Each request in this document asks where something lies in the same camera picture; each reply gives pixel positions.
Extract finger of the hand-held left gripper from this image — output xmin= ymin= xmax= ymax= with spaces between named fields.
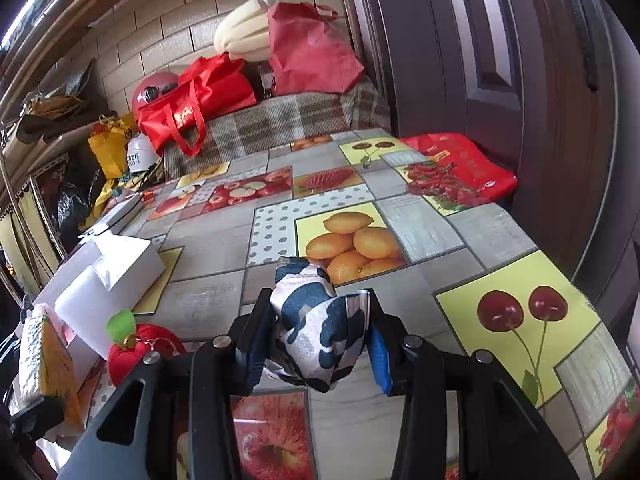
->
xmin=9 ymin=394 xmax=67 ymax=442

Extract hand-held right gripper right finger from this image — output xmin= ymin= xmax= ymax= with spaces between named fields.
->
xmin=366 ymin=289 xmax=582 ymax=480

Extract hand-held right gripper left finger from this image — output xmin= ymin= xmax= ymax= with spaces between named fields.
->
xmin=57 ymin=287 xmax=277 ymax=480

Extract yellow sponge block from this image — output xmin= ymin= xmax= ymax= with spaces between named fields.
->
xmin=18 ymin=315 xmax=81 ymax=427

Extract cow-print fabric pouch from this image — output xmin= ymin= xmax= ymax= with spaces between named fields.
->
xmin=262 ymin=255 xmax=371 ymax=394

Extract red plush apple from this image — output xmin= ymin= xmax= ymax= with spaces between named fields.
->
xmin=106 ymin=308 xmax=187 ymax=387

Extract white foam strip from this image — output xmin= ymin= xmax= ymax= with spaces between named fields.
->
xmin=54 ymin=265 xmax=139 ymax=349

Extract white foam tray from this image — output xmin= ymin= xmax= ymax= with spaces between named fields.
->
xmin=10 ymin=240 xmax=118 ymax=461

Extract fruit print tablecloth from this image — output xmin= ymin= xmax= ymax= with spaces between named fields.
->
xmin=10 ymin=127 xmax=637 ymax=480

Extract olive yellow curtain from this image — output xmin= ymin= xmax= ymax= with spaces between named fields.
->
xmin=0 ymin=209 xmax=52 ymax=293

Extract red printed plastic bag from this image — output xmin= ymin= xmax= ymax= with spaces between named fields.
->
xmin=399 ymin=132 xmax=518 ymax=212

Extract black plastic bag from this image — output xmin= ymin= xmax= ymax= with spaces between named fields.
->
xmin=54 ymin=179 xmax=97 ymax=237

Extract white helmet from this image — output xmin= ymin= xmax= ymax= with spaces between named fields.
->
xmin=124 ymin=133 xmax=164 ymax=172

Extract plaid blanket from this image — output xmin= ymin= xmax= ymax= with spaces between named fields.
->
xmin=162 ymin=76 xmax=392 ymax=182

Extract yellow shopping bag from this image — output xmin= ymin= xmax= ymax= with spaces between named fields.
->
xmin=88 ymin=114 xmax=136 ymax=180

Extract red tote bag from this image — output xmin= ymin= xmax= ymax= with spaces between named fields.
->
xmin=137 ymin=54 xmax=259 ymax=158

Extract red helmet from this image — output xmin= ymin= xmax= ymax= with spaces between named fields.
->
xmin=130 ymin=72 xmax=181 ymax=116

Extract brown paper bags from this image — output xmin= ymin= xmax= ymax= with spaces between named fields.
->
xmin=16 ymin=94 xmax=109 ymax=137

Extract red nonwoven bag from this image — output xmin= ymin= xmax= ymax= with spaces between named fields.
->
xmin=267 ymin=1 xmax=365 ymax=96

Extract brown door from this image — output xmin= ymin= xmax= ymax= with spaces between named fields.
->
xmin=331 ymin=0 xmax=640 ymax=322

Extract cream foam roll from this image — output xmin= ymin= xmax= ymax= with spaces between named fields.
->
xmin=213 ymin=0 xmax=276 ymax=64

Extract wooden wall shelf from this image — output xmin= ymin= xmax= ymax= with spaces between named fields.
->
xmin=0 ymin=60 xmax=117 ymax=181

